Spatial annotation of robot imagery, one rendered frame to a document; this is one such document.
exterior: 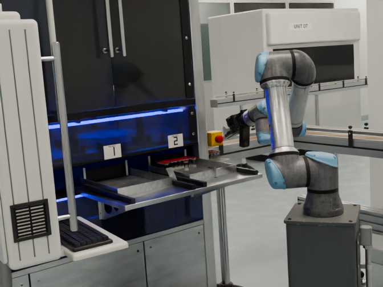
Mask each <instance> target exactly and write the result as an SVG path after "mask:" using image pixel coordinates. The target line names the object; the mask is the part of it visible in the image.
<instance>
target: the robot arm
mask: <svg viewBox="0 0 383 287"><path fill-rule="evenodd" d="M254 75H255V82H257V83H260V87H261V88H262V89H263V90H264V92H265V98H266V99H265V100H262V101H261V102H258V103H257V104H256V105H254V106H253V107H251V108H250V109H248V110H247V109H244V110H240V113H238V114H235V115H236V116H235V115H231V116H230V117H228V118H229V119H228V118H227V119H226V122H227V126H228V128H226V127H225V126H223V133H224V136H223V139H229V138H231V137H233V136H236V135H238V134H239V146H240V147H248V146H250V127H251V126H253V125H255V130H256V137H257V140H258V144H260V145H270V144H271V152H270V153H269V155H268V159H267V160H265V171H266V175H267V179H268V182H269V184H270V186H271V187H272V188H273V189H276V190H277V189H283V190H285V189H288V188H302V187H306V188H307V195H306V198H305V202H304V205H303V214H305V215H307V216H311V217H316V218H331V217H335V216H340V215H342V214H343V213H344V206H343V203H342V201H341V198H340V195H339V188H338V165H337V157H336V156H335V155H334V154H331V153H325V152H320V151H308V152H306V154H305V157H300V156H299V151H298V150H296V149H295V148H294V140H293V137H295V138H297V137H302V136H305V134H306V129H307V128H306V124H305V121H304V120H303V118H304V114H305V109H306V105H307V100H308V96H309V91H310V87H311V85H312V84H313V83H314V81H315V77H316V69H315V65H314V63H313V61H312V59H311V58H310V57H309V56H308V55H307V54H306V53H304V52H302V51H299V50H286V51H268V52H261V53H259V54H258V55H257V57H256V61H255V73H254ZM290 80H292V87H291V93H290V99H289V102H288V95H287V87H288V86H289V84H290Z"/></svg>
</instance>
